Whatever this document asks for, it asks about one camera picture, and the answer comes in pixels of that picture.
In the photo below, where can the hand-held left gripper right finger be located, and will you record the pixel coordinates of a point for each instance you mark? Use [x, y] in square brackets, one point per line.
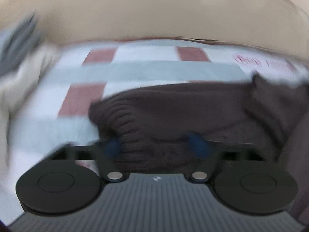
[199, 145]

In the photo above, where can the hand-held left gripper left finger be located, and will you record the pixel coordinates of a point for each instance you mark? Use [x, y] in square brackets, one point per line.
[112, 148]

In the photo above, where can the dark brown knit garment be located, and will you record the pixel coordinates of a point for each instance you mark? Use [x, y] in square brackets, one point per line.
[188, 111]

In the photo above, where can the checkered printed blanket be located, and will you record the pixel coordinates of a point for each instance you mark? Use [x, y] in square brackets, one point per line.
[149, 70]

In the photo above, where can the cream garment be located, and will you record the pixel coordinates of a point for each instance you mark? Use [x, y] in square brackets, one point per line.
[21, 82]

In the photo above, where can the grey garment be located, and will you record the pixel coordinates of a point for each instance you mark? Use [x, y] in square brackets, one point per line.
[17, 43]

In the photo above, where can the beige padded backrest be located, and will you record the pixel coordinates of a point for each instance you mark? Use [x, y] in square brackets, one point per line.
[144, 9]

